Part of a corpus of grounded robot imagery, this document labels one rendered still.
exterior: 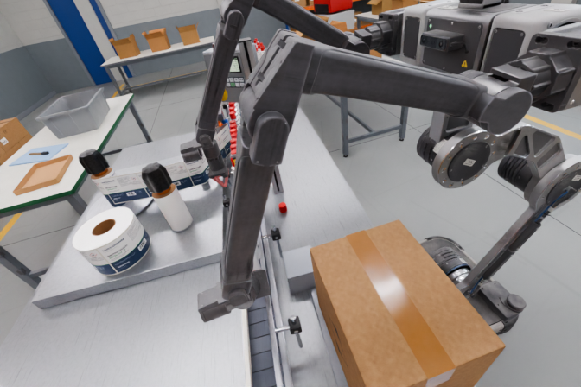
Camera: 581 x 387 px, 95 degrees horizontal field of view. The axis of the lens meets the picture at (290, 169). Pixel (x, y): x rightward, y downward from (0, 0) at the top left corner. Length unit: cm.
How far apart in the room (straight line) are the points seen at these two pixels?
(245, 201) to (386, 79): 27
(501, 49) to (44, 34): 917
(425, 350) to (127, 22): 863
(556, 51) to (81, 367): 133
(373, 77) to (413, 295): 42
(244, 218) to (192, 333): 60
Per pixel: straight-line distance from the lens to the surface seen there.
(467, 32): 79
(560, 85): 63
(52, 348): 125
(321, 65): 33
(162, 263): 113
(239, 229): 47
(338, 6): 643
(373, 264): 64
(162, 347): 102
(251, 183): 40
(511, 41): 72
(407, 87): 42
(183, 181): 132
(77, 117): 292
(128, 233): 112
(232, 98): 107
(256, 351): 85
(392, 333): 58
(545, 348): 201
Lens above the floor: 165
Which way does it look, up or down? 36 degrees down
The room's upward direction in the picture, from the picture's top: 10 degrees counter-clockwise
